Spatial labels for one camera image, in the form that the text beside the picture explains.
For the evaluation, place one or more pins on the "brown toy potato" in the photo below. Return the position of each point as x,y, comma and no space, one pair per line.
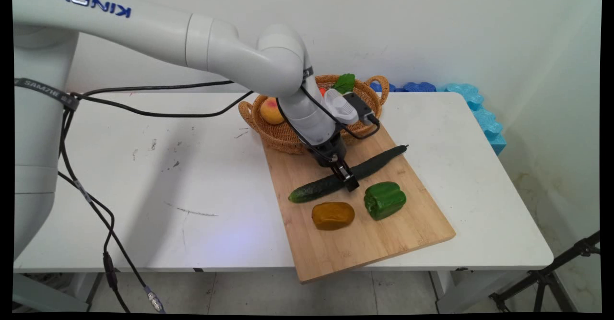
333,215

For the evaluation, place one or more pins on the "toy peach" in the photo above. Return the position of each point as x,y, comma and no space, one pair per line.
269,111

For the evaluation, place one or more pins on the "woven wicker basket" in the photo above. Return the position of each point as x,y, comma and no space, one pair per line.
278,140

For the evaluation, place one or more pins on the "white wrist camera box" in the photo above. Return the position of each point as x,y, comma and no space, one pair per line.
341,108

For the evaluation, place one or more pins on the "white table leg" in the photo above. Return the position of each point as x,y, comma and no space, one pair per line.
88,286
443,286

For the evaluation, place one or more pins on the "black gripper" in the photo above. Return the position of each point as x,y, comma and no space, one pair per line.
328,149

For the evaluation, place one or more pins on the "grey base frame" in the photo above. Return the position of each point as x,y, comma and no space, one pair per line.
43,293

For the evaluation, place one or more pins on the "black tripod stand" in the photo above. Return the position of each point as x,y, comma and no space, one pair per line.
544,277

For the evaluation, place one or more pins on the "black camera adapter block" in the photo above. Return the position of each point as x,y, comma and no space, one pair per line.
362,106

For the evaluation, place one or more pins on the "red carrot with green leaves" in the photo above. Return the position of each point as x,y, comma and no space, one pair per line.
345,82

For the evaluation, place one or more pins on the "light blue foam block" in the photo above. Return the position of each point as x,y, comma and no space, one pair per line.
484,118

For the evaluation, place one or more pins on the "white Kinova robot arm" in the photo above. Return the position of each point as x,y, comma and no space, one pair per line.
144,27

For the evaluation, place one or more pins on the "dark blue foam piece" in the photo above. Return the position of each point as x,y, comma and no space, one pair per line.
381,88
419,87

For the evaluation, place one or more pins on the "wooden cutting board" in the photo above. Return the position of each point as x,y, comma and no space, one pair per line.
374,243

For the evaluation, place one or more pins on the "dark green toy cucumber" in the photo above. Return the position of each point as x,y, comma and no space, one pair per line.
312,191

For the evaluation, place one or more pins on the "green toy bell pepper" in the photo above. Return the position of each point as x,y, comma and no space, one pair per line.
383,200

